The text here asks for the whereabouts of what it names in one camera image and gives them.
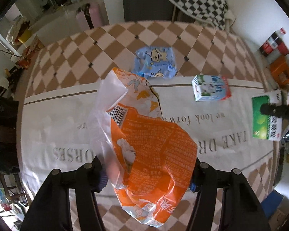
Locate small blue milk carton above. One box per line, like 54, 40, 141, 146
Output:
191, 74, 232, 101

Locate brown checkered printed tablecloth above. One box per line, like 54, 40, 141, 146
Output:
16, 20, 283, 231

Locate red cup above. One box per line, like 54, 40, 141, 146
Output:
267, 42, 289, 63

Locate dark folding bed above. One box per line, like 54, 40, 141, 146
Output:
122, 0, 176, 23

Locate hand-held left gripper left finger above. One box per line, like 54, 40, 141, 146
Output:
20, 157, 109, 231

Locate cream pillow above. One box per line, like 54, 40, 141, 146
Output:
6, 17, 30, 44

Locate yellow bin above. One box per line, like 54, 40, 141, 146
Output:
17, 30, 32, 44

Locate orange cardboard box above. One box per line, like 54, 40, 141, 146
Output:
270, 56, 289, 86

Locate cola bottle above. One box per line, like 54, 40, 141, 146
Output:
260, 28, 286, 56

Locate orange carton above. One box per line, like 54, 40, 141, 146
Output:
23, 40, 45, 60

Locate light blue snack wrapper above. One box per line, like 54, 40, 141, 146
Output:
131, 46, 177, 80

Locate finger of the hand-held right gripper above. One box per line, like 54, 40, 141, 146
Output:
260, 103, 289, 123

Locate black jacket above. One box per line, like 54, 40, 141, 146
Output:
0, 94, 20, 174

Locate orange snack bag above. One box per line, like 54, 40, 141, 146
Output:
88, 67, 198, 228

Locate black and white checkered blanket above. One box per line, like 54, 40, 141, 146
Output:
164, 0, 229, 30

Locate green and white medicine box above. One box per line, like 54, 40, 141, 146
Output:
252, 90, 283, 141

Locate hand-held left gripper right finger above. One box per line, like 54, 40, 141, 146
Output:
184, 157, 271, 231

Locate pink suitcase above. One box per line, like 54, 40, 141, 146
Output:
76, 3, 104, 30

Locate glass side table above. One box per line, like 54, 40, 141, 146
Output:
253, 46, 289, 106

